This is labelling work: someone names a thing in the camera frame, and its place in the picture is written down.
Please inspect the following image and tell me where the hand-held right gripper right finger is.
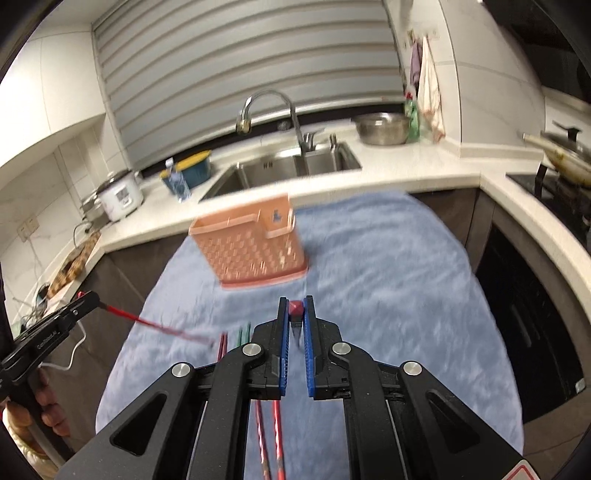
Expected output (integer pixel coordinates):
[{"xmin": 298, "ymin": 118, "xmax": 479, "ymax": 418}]
[{"xmin": 302, "ymin": 295, "xmax": 527, "ymax": 480}]

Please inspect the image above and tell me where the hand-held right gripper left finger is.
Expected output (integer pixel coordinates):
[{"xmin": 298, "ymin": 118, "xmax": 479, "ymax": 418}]
[{"xmin": 55, "ymin": 298, "xmax": 293, "ymax": 480}]

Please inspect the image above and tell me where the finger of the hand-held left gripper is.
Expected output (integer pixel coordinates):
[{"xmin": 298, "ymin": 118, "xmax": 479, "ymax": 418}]
[{"xmin": 50, "ymin": 291, "xmax": 101, "ymax": 334}]

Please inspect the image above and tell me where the pink plastic utensil basket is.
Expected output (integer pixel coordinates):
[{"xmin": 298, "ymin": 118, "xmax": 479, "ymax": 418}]
[{"xmin": 189, "ymin": 194, "xmax": 309, "ymax": 291}]

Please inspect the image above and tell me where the person's left hand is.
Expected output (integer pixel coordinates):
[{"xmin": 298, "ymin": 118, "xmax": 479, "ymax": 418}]
[{"xmin": 33, "ymin": 369, "xmax": 71, "ymax": 438}]

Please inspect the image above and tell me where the wooden cutting board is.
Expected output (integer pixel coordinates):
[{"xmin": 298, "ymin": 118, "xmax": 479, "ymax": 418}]
[{"xmin": 46, "ymin": 231, "xmax": 102, "ymax": 299}]

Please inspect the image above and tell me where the steel pot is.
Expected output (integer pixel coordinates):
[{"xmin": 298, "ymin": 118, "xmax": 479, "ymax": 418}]
[{"xmin": 81, "ymin": 191, "xmax": 105, "ymax": 219}]

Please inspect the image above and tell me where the blue towel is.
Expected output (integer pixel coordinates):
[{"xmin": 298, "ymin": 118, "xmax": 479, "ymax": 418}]
[{"xmin": 95, "ymin": 191, "xmax": 525, "ymax": 480}]

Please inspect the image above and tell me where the white rice cooker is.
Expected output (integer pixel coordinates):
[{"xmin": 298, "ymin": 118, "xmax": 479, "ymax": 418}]
[{"xmin": 95, "ymin": 170, "xmax": 145, "ymax": 223}]

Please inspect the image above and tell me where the clear water bottle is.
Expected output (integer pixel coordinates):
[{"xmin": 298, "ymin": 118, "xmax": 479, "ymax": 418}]
[{"xmin": 165, "ymin": 159, "xmax": 191, "ymax": 202}]

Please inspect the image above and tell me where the yellow and blue basin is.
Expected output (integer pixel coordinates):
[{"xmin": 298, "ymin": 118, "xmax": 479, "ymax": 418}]
[{"xmin": 161, "ymin": 150, "xmax": 212, "ymax": 190}]

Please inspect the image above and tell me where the stainless steel sink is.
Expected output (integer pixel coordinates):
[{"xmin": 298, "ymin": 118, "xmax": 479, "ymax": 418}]
[{"xmin": 198, "ymin": 141, "xmax": 363, "ymax": 204}]

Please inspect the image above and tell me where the dark base cabinet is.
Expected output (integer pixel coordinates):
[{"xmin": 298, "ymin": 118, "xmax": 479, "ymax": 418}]
[{"xmin": 410, "ymin": 188, "xmax": 591, "ymax": 426}]

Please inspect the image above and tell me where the chrome kitchen faucet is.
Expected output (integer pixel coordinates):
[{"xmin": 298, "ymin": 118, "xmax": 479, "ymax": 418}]
[{"xmin": 236, "ymin": 90, "xmax": 325, "ymax": 157}]

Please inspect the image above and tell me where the stainless steel colander bowl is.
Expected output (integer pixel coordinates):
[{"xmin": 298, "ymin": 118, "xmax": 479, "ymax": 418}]
[{"xmin": 352, "ymin": 112, "xmax": 411, "ymax": 147}]

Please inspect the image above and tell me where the green dish soap bottle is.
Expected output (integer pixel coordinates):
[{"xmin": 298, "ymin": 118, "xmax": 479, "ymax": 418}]
[{"xmin": 404, "ymin": 92, "xmax": 422, "ymax": 142}]

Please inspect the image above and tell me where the grey striped window blind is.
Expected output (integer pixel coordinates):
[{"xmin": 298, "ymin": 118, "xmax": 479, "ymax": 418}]
[{"xmin": 92, "ymin": 0, "xmax": 406, "ymax": 175}]

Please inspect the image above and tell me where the black gas stove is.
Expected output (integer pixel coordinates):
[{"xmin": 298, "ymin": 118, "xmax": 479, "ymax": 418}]
[{"xmin": 505, "ymin": 170, "xmax": 591, "ymax": 237}]

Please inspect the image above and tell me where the white hanging towel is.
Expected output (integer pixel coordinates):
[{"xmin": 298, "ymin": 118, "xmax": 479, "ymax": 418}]
[{"xmin": 418, "ymin": 37, "xmax": 447, "ymax": 142}]

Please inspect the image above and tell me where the purple hanging cloth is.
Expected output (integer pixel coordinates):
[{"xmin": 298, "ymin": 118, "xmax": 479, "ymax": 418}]
[{"xmin": 409, "ymin": 41, "xmax": 424, "ymax": 86}]

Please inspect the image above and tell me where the wok with lid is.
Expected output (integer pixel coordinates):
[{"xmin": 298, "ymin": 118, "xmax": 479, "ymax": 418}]
[{"xmin": 522, "ymin": 121, "xmax": 591, "ymax": 188}]

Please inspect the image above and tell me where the black range hood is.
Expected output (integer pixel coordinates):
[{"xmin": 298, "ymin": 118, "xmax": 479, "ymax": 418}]
[{"xmin": 480, "ymin": 0, "xmax": 591, "ymax": 88}]

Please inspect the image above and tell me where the white cable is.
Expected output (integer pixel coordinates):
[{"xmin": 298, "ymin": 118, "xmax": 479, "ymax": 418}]
[{"xmin": 41, "ymin": 322, "xmax": 88, "ymax": 371}]

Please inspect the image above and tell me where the white wall cabinet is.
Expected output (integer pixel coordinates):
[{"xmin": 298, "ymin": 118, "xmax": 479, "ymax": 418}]
[{"xmin": 0, "ymin": 32, "xmax": 112, "ymax": 172}]

